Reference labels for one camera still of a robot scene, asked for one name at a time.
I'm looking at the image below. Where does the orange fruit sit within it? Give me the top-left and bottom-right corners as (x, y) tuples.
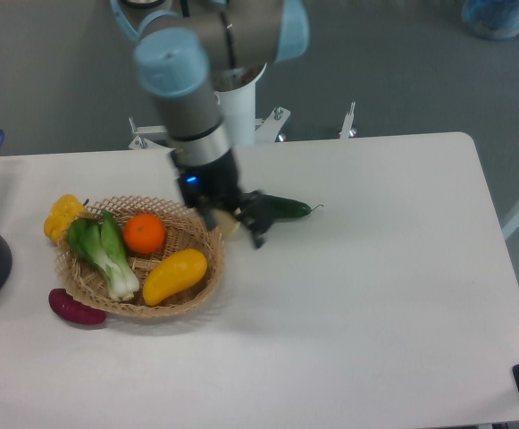
(123, 214), (166, 254)

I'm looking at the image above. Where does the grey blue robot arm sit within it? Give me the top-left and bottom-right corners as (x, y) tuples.
(110, 1), (310, 248)

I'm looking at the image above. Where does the yellow bell pepper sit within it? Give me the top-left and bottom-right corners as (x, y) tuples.
(43, 194), (85, 243)

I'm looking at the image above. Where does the woven wicker basket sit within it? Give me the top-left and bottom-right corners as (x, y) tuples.
(56, 197), (224, 319)

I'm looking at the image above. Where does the purple sweet potato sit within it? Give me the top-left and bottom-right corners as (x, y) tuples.
(48, 289), (106, 326)

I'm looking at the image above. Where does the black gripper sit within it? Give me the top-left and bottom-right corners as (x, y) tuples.
(171, 149), (275, 249)

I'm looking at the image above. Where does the yellow mango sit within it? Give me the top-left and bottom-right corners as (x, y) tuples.
(142, 248), (208, 307)

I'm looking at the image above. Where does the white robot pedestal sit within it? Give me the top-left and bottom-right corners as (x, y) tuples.
(128, 64), (357, 150)

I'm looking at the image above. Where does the blue plastic bag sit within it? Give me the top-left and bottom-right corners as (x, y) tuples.
(461, 0), (519, 41)

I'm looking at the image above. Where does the green cucumber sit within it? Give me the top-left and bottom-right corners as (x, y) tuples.
(265, 195), (322, 223)

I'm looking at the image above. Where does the green bok choy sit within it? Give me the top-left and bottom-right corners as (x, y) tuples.
(67, 209), (140, 302)

